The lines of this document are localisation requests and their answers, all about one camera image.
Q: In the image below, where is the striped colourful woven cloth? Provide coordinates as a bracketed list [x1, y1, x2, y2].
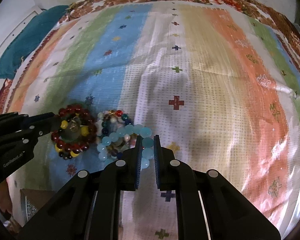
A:
[5, 2, 300, 237]

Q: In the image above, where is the white board with holes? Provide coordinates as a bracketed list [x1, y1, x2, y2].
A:
[0, 5, 43, 56]

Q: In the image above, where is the light blue bead bracelet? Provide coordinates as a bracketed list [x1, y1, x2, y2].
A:
[97, 123, 154, 170]

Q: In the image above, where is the teal quilted pillow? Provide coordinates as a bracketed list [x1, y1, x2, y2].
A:
[0, 5, 68, 80]

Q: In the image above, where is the red yellow bead bracelet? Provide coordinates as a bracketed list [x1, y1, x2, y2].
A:
[50, 103, 97, 160]

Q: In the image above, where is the multicolour bead bracelet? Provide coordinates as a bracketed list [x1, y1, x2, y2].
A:
[96, 109, 138, 159]

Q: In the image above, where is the metal jewelry tin box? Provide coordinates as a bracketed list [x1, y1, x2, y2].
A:
[20, 189, 56, 223]

